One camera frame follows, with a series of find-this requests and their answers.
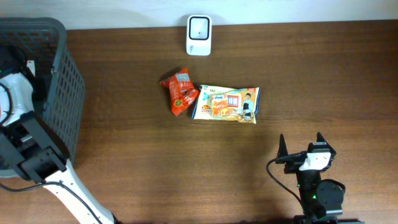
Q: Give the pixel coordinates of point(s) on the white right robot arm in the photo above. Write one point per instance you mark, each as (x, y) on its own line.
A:
(320, 199)

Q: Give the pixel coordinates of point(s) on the grey plastic lattice basket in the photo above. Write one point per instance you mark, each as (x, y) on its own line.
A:
(44, 40)

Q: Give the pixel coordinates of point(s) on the white barcode scanner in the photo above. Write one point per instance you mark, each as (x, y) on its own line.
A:
(199, 34)

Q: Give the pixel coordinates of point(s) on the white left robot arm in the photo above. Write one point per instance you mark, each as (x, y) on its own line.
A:
(31, 148)

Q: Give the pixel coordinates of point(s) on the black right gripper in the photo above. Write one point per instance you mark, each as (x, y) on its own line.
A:
(292, 158)

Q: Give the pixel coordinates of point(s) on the red snack bag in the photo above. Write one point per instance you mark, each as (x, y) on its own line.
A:
(182, 92)

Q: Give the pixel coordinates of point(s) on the small orange snack packet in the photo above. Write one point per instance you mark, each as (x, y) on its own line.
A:
(219, 105)

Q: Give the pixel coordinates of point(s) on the yellow wet wipes pack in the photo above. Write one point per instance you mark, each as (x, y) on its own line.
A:
(243, 104)

